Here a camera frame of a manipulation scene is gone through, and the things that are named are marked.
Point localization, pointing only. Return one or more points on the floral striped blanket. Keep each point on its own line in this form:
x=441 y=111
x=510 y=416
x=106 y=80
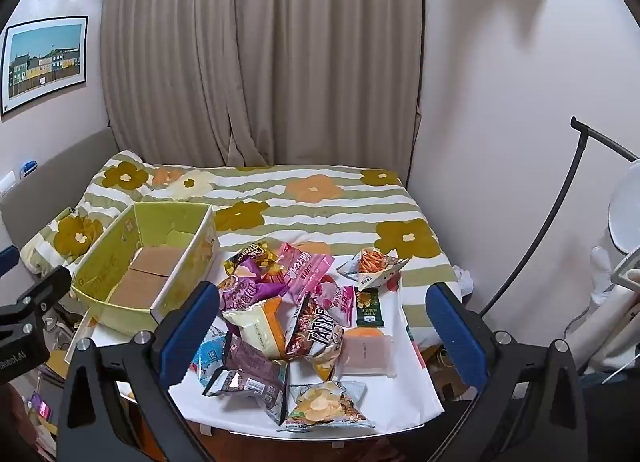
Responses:
x=325 y=222

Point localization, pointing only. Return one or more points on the grey headboard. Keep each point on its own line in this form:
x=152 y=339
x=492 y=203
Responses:
x=50 y=181

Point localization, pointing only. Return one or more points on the black metal stand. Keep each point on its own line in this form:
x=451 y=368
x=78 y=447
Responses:
x=580 y=144

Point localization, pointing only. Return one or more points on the beige curtain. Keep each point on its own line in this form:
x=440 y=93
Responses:
x=260 y=56

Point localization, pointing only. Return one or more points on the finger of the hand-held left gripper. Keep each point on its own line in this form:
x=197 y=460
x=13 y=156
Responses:
x=40 y=291
x=7 y=260

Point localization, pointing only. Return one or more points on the pale blue potato chip packet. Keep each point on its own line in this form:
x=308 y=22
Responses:
x=320 y=404

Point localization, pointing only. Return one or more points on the purple pastry packet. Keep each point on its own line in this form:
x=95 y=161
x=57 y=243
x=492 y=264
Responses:
x=242 y=292

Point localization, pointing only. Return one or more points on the white orange sticks snack packet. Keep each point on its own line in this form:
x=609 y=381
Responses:
x=372 y=264

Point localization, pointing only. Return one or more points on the translucent pink packet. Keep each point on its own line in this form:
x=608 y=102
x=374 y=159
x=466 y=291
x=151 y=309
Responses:
x=362 y=354

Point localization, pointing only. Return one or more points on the small blue and white device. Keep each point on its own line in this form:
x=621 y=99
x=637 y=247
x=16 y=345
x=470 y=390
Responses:
x=28 y=167

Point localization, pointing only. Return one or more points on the green cardboard box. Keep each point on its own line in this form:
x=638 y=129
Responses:
x=110 y=262

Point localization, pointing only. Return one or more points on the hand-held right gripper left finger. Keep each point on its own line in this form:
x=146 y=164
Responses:
x=187 y=337

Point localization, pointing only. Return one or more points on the floral striped pillow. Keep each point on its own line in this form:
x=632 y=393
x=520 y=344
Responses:
x=65 y=239
x=120 y=174

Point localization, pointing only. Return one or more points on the blue and white snack packet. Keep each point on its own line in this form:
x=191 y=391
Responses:
x=212 y=354

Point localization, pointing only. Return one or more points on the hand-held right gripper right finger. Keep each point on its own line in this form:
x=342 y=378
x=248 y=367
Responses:
x=455 y=337

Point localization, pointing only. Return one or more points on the white round appliance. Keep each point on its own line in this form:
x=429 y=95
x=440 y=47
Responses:
x=625 y=212

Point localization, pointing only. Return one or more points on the dark green snack packet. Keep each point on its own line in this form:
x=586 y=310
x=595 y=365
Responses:
x=369 y=312

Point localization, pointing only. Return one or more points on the dark red chip packet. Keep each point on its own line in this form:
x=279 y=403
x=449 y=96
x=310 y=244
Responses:
x=312 y=337

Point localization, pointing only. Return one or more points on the white wall switch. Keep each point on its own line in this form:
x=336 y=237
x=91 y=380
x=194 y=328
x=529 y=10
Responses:
x=7 y=182

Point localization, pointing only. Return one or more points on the framed wall poster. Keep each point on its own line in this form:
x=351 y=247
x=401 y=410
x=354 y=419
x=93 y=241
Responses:
x=45 y=61

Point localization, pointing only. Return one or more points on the yellow and black snack packet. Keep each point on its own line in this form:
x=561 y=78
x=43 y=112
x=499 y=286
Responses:
x=250 y=254

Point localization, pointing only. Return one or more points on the brownish purple snack packet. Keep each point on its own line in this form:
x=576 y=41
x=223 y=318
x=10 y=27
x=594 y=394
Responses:
x=250 y=377

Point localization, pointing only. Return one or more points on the small crumpled white cloth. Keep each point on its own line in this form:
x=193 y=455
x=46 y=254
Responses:
x=463 y=281

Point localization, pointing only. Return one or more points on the cream and orange snack packet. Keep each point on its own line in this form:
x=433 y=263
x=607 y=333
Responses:
x=255 y=327

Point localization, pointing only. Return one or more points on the long pink snack packet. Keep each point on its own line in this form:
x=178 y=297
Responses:
x=300 y=267

